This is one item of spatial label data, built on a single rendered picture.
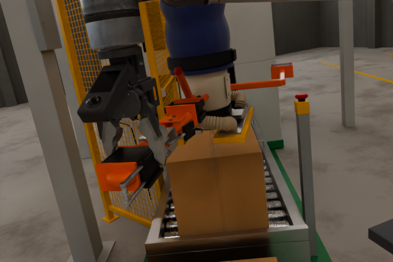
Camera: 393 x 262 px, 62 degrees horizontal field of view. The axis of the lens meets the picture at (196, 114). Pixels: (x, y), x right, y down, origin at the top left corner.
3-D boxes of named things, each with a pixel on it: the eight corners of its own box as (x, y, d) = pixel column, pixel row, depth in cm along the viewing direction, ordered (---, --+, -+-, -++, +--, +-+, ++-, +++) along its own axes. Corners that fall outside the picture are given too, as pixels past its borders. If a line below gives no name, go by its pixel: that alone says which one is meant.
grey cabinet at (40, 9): (55, 49, 206) (42, -1, 198) (63, 48, 206) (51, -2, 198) (38, 51, 187) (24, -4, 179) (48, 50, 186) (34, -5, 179)
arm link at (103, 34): (124, 16, 48) (69, 25, 51) (130, 49, 49) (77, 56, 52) (148, 16, 56) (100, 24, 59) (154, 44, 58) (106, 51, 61)
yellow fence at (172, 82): (183, 159, 386) (151, -30, 332) (191, 158, 385) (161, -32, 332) (171, 214, 273) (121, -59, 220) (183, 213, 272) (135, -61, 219)
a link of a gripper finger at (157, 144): (184, 148, 61) (159, 105, 60) (173, 161, 55) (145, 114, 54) (171, 154, 62) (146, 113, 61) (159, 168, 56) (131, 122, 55)
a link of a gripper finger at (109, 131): (127, 155, 65) (134, 113, 61) (111, 169, 59) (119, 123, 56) (113, 150, 65) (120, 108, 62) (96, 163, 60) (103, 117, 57)
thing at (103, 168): (123, 169, 63) (117, 145, 62) (158, 168, 61) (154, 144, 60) (100, 191, 55) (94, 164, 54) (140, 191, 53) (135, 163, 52)
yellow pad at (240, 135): (229, 113, 131) (227, 101, 130) (254, 111, 128) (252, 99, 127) (213, 144, 99) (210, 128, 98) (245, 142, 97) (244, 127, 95)
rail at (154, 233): (187, 127, 371) (185, 111, 366) (192, 126, 371) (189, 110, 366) (152, 278, 148) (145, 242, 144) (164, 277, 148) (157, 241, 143)
